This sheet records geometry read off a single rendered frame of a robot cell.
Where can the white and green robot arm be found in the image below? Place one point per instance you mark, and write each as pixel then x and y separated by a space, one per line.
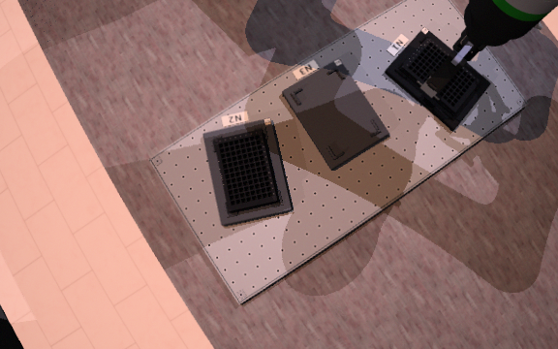
pixel 510 19

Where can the white n3 label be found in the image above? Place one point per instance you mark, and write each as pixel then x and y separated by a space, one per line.
pixel 305 70

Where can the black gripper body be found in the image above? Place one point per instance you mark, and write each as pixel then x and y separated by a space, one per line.
pixel 476 35

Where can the white label reading n1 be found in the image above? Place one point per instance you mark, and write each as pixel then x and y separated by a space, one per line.
pixel 397 44

